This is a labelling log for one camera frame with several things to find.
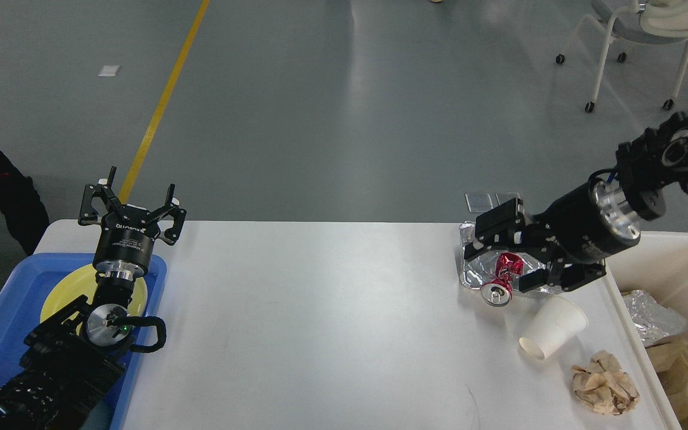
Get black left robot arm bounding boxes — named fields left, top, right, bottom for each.
left=0, top=168, right=186, bottom=429

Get brown paper in bin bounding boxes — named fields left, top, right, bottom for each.
left=646, top=339, right=688, bottom=422

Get beige waste bin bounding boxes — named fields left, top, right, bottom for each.
left=601, top=231, right=688, bottom=430

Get red crushed can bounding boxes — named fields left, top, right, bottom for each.
left=480, top=251, right=524, bottom=307

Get yellow plastic plate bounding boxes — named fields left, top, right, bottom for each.
left=35, top=260, right=148, bottom=346

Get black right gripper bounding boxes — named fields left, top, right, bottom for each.
left=463, top=179, right=641, bottom=293

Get white paper cup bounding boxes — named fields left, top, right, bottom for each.
left=518, top=296, right=589, bottom=360

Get white office chair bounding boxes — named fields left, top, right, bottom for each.
left=555, top=1, right=688, bottom=113

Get blue plastic tray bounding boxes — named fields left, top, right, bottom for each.
left=0, top=253, right=167, bottom=429

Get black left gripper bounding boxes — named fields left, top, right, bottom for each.
left=78, top=167, right=187, bottom=281

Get brown paper ball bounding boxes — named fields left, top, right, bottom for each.
left=572, top=349, right=640, bottom=416

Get foil tray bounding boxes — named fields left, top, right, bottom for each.
left=621, top=290, right=688, bottom=348
left=459, top=220, right=563, bottom=299

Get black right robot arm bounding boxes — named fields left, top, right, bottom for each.
left=462, top=110, right=688, bottom=292

